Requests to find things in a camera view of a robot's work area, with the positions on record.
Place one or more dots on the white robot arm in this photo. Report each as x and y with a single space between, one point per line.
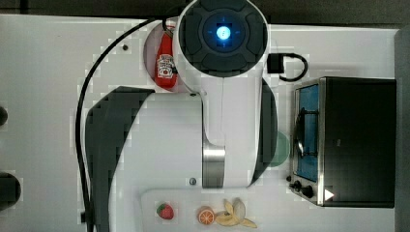
217 129

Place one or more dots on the red ketchup bottle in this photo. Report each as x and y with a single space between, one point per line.
165 71

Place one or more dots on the green mug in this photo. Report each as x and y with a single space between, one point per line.
282 150

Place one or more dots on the pink round plate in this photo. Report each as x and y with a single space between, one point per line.
150 51

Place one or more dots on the toy orange half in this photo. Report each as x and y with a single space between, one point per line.
206 215

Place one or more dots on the toy strawberry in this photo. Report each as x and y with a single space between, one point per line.
165 211

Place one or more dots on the toy peeled banana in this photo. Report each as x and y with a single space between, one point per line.
234 214

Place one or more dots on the black silver toaster oven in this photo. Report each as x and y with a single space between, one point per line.
343 142

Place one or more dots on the black round container upper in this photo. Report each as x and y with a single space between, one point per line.
3 116

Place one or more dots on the black round container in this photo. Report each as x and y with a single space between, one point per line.
3 116
10 190

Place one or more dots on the black round container lower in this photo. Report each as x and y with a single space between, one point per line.
10 190

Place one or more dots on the black camera with cable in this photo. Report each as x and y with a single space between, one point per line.
275 64

